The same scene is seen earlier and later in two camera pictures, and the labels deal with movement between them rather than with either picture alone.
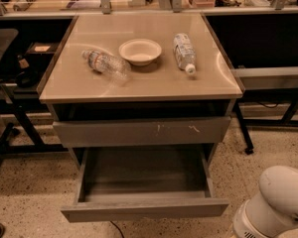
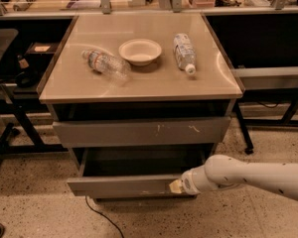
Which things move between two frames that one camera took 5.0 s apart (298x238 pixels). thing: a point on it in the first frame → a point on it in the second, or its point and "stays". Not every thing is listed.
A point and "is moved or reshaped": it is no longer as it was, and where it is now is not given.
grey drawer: [127, 182] is moved or reshaped
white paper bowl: [140, 52] stays
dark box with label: [42, 48] stays
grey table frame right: [273, 77] stays
